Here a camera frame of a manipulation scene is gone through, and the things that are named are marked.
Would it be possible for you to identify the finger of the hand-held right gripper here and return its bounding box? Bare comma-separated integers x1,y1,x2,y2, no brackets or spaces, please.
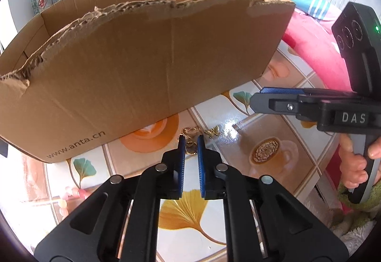
249,92,320,129
260,86,362,100

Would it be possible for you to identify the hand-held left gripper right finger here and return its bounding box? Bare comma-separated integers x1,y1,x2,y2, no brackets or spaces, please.
197,134,349,262

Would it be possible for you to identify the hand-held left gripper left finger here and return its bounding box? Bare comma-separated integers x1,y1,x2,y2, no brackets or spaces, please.
34,135,186,262

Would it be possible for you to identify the gold heart pendant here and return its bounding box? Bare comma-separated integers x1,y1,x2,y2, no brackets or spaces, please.
181,127,201,156

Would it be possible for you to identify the pink bead bracelet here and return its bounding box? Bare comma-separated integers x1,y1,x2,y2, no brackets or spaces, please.
58,186,90,218

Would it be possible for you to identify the brown cardboard box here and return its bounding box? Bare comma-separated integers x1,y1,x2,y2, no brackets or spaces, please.
0,0,296,164

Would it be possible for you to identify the person's right hand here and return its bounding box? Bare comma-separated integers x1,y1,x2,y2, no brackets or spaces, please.
338,134,381,191

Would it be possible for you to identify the ginkgo patterned tablecloth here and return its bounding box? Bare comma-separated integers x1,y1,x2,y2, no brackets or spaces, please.
0,42,343,262

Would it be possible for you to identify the pink floral blanket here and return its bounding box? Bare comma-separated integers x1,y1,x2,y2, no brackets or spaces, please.
281,10,353,93

